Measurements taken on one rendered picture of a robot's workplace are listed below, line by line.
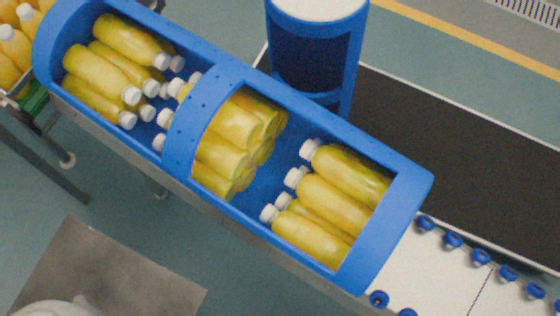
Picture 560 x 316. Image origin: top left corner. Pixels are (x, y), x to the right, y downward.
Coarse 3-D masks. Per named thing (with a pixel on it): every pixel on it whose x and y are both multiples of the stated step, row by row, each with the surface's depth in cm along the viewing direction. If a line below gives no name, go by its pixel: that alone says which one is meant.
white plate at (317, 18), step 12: (276, 0) 132; (288, 0) 132; (300, 0) 132; (312, 0) 132; (324, 0) 132; (336, 0) 132; (348, 0) 132; (360, 0) 132; (288, 12) 131; (300, 12) 131; (312, 12) 131; (324, 12) 131; (336, 12) 131; (348, 12) 131
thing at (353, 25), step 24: (264, 0) 140; (288, 24) 135; (312, 24) 131; (336, 24) 132; (360, 24) 140; (288, 48) 188; (312, 48) 194; (336, 48) 187; (360, 48) 157; (288, 72) 204; (312, 72) 210; (336, 72) 202; (312, 96) 169; (336, 96) 171
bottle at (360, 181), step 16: (320, 160) 107; (336, 160) 106; (352, 160) 106; (320, 176) 108; (336, 176) 106; (352, 176) 105; (368, 176) 104; (384, 176) 105; (352, 192) 105; (368, 192) 104; (384, 192) 103
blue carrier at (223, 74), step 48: (96, 0) 122; (48, 48) 110; (192, 48) 107; (192, 96) 101; (288, 96) 104; (144, 144) 122; (192, 144) 101; (288, 144) 124; (384, 144) 105; (240, 192) 121; (288, 192) 123; (384, 240) 92
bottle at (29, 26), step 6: (36, 12) 130; (30, 18) 128; (36, 18) 129; (42, 18) 131; (24, 24) 129; (30, 24) 129; (36, 24) 130; (24, 30) 130; (30, 30) 130; (36, 30) 131; (30, 36) 132
